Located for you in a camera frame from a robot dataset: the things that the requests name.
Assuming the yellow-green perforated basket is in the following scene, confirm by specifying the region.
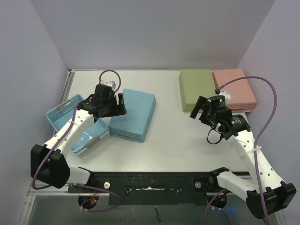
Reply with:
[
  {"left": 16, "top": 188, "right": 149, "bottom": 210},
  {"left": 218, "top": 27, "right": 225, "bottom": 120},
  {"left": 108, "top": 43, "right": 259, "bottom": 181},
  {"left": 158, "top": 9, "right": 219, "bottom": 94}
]
[{"left": 179, "top": 69, "right": 216, "bottom": 113}]

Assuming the large blue perforated basket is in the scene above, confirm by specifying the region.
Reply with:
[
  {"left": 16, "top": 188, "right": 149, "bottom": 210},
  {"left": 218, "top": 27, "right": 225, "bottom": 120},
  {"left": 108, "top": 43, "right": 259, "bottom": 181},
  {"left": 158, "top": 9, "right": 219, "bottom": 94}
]
[{"left": 108, "top": 89, "right": 156, "bottom": 143}]

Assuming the pink perforated basket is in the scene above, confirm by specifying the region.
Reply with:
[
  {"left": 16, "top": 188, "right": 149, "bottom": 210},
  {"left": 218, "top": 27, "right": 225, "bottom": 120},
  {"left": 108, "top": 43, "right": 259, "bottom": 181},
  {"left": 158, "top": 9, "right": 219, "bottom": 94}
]
[{"left": 212, "top": 69, "right": 257, "bottom": 113}]

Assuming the small blue perforated basket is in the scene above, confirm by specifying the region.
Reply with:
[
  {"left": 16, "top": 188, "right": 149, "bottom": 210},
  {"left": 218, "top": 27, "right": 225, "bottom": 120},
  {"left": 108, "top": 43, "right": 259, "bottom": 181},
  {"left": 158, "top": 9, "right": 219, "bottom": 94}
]
[{"left": 46, "top": 94, "right": 83, "bottom": 132}]

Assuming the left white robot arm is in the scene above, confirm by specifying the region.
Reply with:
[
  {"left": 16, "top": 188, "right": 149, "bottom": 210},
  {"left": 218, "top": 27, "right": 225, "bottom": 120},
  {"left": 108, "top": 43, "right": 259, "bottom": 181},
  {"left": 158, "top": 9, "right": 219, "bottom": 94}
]
[{"left": 30, "top": 84, "right": 127, "bottom": 193}]

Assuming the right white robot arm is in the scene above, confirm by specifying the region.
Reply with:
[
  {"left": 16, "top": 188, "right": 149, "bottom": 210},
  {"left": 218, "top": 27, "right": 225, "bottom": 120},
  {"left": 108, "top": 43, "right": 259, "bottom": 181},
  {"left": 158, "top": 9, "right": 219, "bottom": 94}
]
[{"left": 190, "top": 95, "right": 296, "bottom": 219}]

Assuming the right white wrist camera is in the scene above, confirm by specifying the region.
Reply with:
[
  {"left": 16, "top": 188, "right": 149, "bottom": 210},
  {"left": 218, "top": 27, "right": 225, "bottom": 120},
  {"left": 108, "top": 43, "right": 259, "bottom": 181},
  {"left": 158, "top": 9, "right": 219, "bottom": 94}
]
[{"left": 215, "top": 89, "right": 231, "bottom": 105}]

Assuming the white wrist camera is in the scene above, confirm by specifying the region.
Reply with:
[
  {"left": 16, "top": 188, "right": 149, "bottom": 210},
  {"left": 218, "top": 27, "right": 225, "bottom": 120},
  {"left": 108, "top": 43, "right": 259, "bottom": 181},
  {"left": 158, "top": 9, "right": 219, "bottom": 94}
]
[
  {"left": 100, "top": 81, "right": 116, "bottom": 90},
  {"left": 215, "top": 89, "right": 231, "bottom": 105}
]

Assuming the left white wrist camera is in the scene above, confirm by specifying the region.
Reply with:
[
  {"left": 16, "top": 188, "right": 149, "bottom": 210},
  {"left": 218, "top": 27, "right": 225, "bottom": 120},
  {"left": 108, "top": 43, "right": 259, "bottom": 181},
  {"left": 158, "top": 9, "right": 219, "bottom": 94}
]
[{"left": 100, "top": 81, "right": 116, "bottom": 90}]

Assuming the black table front rail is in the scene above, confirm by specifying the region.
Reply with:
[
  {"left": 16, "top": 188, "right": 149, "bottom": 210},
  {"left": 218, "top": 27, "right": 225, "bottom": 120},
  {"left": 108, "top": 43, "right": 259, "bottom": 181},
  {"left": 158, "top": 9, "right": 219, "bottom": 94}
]
[{"left": 68, "top": 172, "right": 222, "bottom": 205}]

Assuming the aluminium frame rail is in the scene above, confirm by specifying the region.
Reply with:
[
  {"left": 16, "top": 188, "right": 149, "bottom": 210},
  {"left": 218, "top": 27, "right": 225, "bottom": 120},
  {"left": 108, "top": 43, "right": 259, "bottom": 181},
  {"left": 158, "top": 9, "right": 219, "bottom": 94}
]
[{"left": 18, "top": 182, "right": 71, "bottom": 225}]

